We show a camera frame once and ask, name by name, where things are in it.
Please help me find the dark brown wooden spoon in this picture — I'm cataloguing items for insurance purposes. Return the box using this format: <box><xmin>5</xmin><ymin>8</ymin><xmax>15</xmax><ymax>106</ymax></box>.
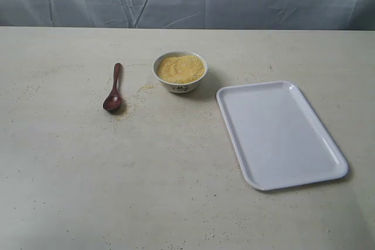
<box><xmin>103</xmin><ymin>63</ymin><xmax>122</xmax><ymax>112</ymax></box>

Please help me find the white ceramic bowl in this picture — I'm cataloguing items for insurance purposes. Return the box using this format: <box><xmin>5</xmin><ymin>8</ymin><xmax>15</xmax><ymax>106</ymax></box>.
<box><xmin>152</xmin><ymin>51</ymin><xmax>208</xmax><ymax>94</ymax></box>

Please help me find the white rectangular plastic tray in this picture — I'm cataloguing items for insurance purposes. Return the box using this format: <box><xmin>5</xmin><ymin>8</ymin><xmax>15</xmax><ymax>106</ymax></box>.
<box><xmin>216</xmin><ymin>81</ymin><xmax>349</xmax><ymax>191</ymax></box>

